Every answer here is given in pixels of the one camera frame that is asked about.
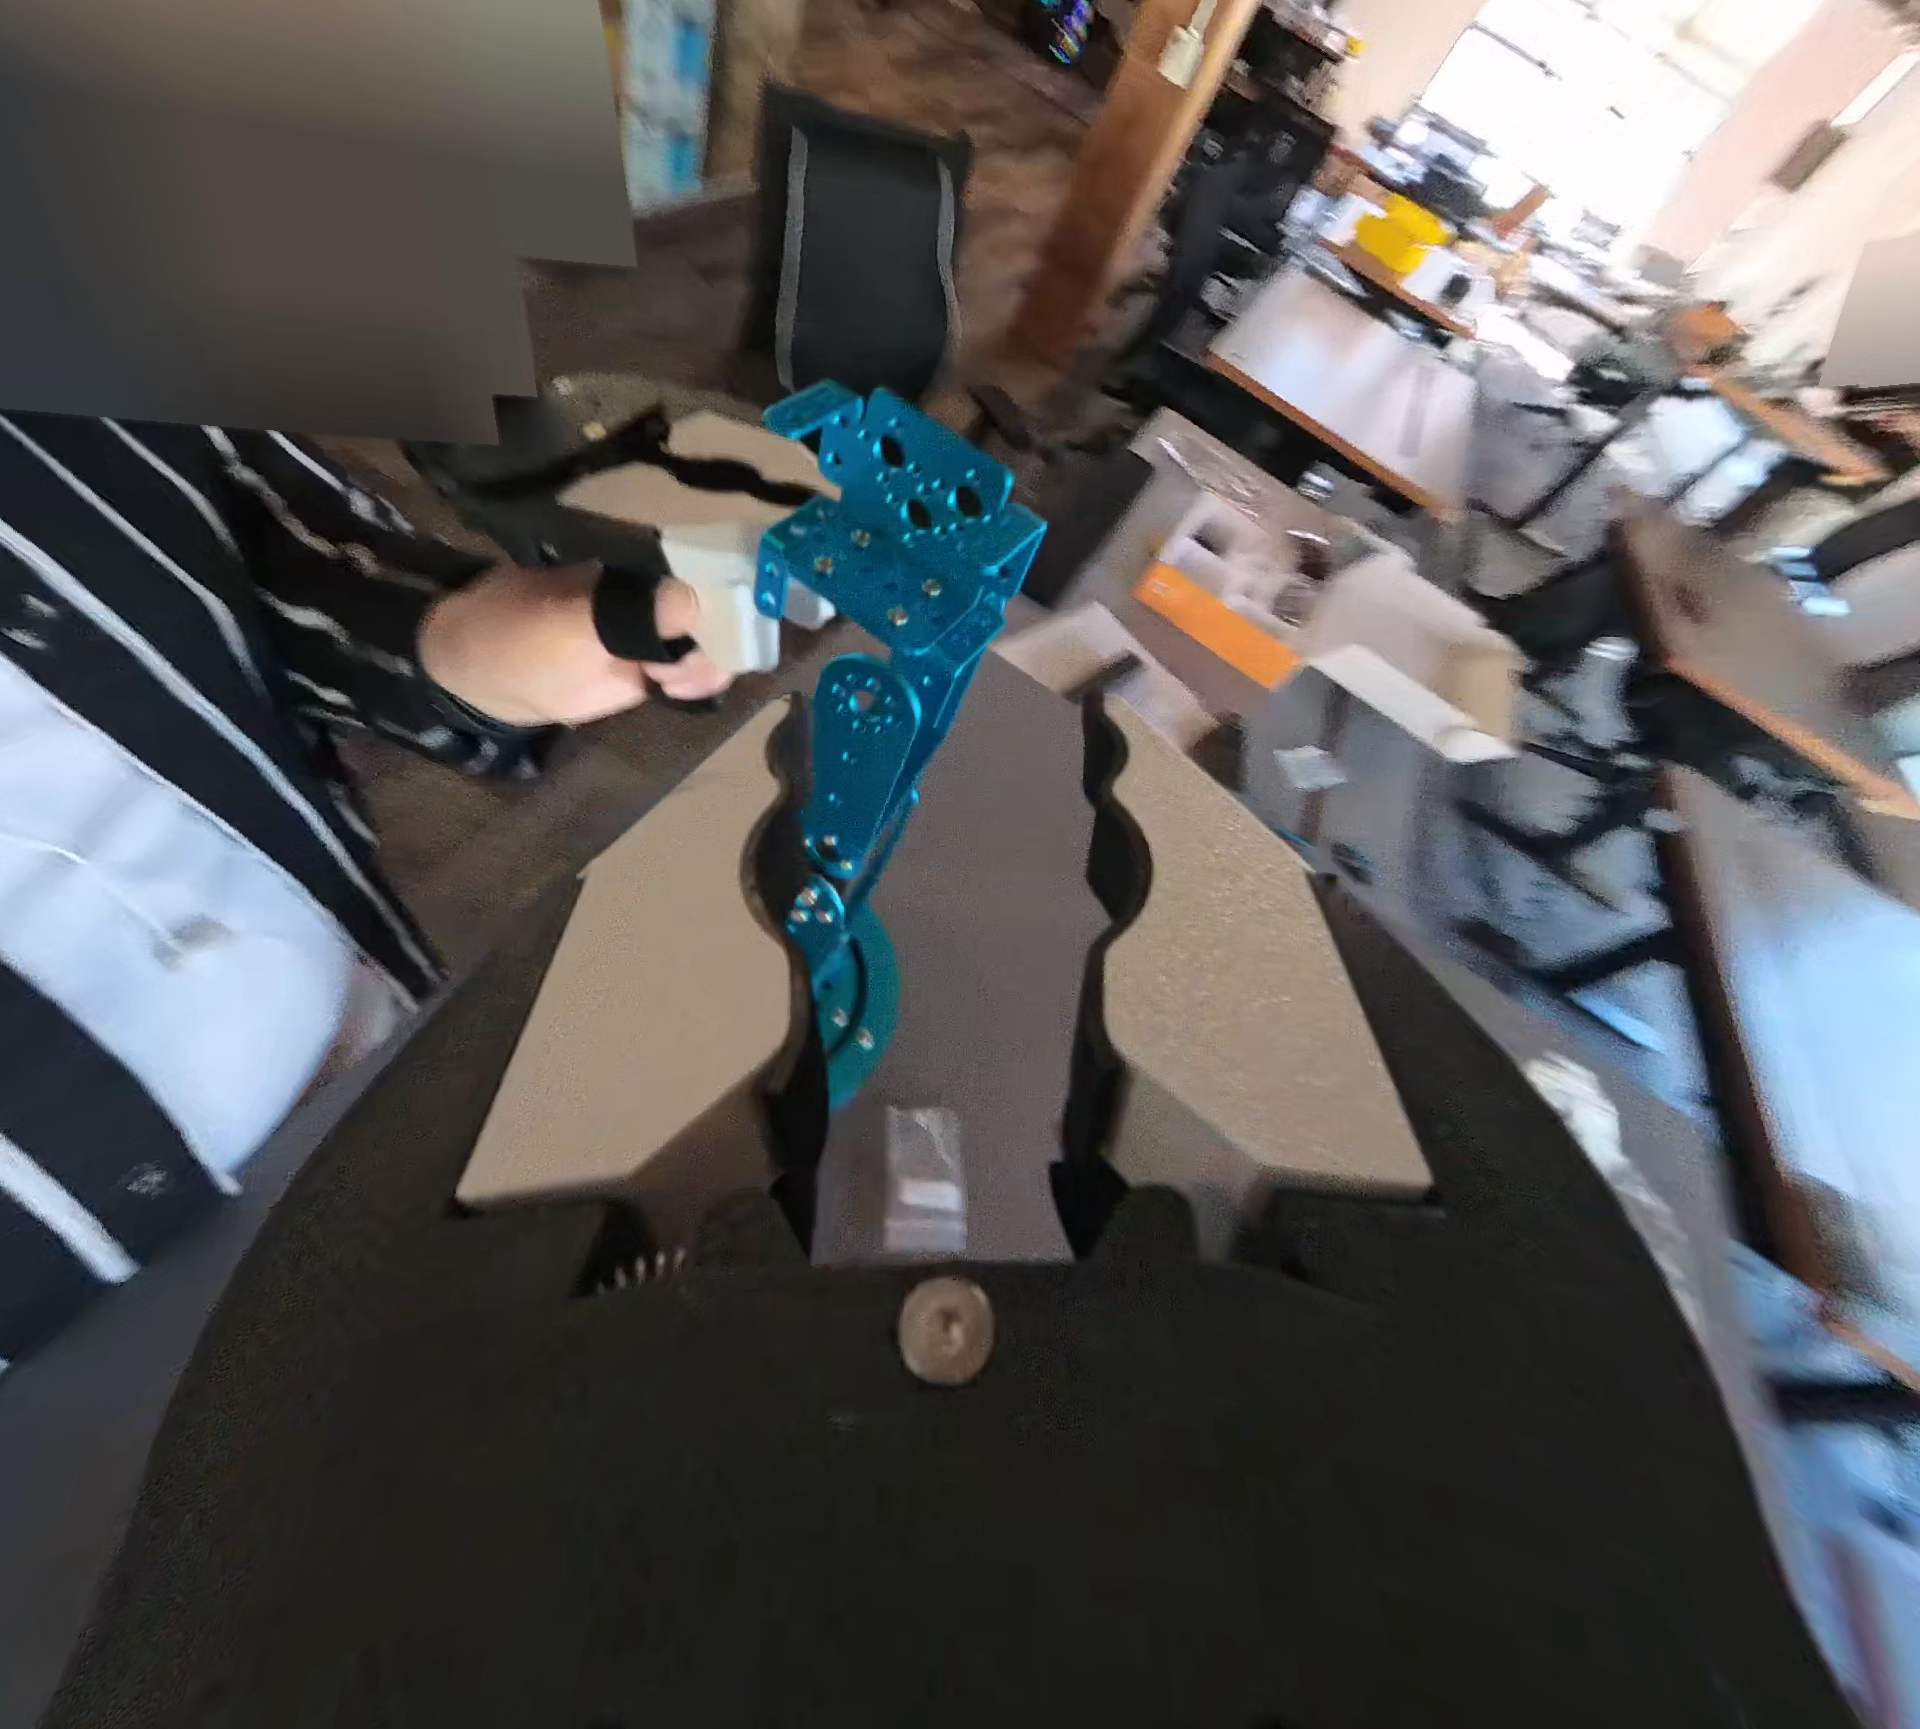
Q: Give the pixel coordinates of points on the clear plastic parts bag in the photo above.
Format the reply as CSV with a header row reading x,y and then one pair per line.
x,y
922,1166

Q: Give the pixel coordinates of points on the white cardboard box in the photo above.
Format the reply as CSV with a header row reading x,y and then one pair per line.
x,y
1410,664

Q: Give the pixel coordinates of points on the colourful screen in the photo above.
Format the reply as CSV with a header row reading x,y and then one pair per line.
x,y
1063,17

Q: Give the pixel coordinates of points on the orange white box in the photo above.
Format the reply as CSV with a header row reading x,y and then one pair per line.
x,y
1215,619

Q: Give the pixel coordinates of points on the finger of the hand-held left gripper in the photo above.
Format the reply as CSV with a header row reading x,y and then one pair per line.
x,y
645,502
751,438

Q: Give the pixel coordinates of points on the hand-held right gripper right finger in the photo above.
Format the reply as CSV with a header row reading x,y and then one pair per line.
x,y
1260,1008

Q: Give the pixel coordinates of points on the person's left forearm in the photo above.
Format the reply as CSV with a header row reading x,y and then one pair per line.
x,y
345,589

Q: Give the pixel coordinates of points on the white desk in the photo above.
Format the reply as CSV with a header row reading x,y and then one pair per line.
x,y
1335,395

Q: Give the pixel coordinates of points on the stack of blue white boxes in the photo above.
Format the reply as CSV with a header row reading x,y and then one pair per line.
x,y
674,4

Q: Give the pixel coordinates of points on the blue toy robot arm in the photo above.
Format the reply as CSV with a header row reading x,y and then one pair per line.
x,y
858,708

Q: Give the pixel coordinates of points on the wooden pillar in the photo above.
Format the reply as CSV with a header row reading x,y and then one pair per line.
x,y
1170,78

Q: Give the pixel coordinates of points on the person's left hand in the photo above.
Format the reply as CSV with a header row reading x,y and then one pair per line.
x,y
525,648

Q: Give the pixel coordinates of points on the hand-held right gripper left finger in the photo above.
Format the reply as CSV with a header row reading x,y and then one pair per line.
x,y
631,1008

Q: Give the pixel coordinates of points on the black office chair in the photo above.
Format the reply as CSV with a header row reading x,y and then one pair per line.
x,y
862,259

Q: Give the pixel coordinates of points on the yellow box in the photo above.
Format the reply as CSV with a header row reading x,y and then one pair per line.
x,y
1402,237

